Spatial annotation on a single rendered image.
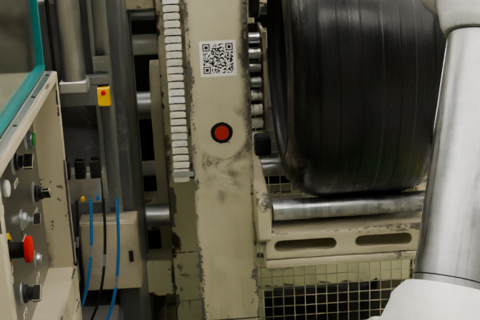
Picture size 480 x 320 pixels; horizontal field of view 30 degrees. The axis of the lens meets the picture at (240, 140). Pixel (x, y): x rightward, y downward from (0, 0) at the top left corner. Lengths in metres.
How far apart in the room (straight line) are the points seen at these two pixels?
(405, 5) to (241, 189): 0.54
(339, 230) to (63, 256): 0.57
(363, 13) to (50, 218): 0.69
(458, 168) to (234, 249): 0.81
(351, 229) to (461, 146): 0.64
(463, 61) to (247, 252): 0.83
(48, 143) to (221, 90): 0.42
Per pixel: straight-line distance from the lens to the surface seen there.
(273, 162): 2.14
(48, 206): 1.67
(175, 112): 1.89
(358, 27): 1.68
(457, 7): 1.36
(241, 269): 2.01
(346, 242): 1.90
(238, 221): 1.96
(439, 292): 1.25
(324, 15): 1.67
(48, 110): 1.61
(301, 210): 1.88
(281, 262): 1.90
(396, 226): 1.91
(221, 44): 1.85
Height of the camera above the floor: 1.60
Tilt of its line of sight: 17 degrees down
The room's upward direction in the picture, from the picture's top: 3 degrees counter-clockwise
